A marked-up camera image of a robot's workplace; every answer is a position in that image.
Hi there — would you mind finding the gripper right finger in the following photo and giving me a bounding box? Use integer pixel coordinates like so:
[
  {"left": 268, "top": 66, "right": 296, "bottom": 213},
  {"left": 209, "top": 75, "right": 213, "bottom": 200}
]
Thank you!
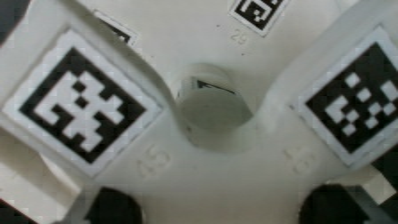
[{"left": 298, "top": 183, "right": 398, "bottom": 224}]

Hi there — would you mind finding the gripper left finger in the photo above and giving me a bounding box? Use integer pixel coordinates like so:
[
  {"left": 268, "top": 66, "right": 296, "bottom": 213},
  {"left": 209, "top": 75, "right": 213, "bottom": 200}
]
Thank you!
[{"left": 58, "top": 186, "right": 143, "bottom": 224}]

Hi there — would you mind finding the white round table top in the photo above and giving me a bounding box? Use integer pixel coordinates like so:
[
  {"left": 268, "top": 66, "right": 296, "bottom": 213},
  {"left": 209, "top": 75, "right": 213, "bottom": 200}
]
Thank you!
[{"left": 0, "top": 0, "right": 398, "bottom": 224}]

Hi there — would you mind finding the white cylindrical table leg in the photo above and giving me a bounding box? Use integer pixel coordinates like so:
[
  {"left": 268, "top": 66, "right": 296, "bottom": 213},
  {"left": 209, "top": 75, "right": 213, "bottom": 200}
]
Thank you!
[{"left": 175, "top": 63, "right": 252, "bottom": 130}]

